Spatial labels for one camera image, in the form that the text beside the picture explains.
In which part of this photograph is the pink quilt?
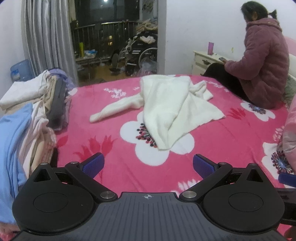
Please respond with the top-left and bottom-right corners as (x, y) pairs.
(277, 95), (296, 174)

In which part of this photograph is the clear plastic bag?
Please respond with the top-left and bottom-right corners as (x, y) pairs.
(139, 58), (158, 76)

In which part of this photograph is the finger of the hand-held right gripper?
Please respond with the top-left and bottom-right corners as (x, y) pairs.
(278, 173), (296, 202)

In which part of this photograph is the metal balcony railing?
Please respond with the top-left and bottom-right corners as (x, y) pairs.
(72, 20), (139, 58)

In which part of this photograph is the white nightstand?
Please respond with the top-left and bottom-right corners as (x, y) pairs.
(192, 50), (226, 76)

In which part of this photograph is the pile of folded clothes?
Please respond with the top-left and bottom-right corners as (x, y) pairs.
(0, 68), (78, 241)

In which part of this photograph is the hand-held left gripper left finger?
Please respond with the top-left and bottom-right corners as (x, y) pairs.
(30, 152), (118, 204)

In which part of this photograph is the heap of laundry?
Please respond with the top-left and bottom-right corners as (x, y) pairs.
(135, 17), (159, 43)

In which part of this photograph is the blue water jug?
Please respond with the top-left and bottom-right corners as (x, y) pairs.
(10, 59), (31, 82)

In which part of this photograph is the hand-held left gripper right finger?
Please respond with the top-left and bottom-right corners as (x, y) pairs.
(179, 153), (266, 202)

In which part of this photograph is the green patterned pillow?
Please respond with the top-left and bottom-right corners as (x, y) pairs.
(283, 79), (296, 107)

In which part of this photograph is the grey curtain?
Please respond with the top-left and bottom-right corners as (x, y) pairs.
(21, 0), (79, 84)

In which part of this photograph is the pink and white headboard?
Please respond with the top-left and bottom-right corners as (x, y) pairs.
(284, 36), (296, 79)

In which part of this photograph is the pink floral blanket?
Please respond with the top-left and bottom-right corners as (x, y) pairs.
(50, 74), (295, 194)

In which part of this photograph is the white knit sweater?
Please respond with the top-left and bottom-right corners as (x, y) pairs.
(90, 75), (226, 151)

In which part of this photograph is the wheelchair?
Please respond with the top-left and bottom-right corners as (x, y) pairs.
(119, 35), (159, 76)

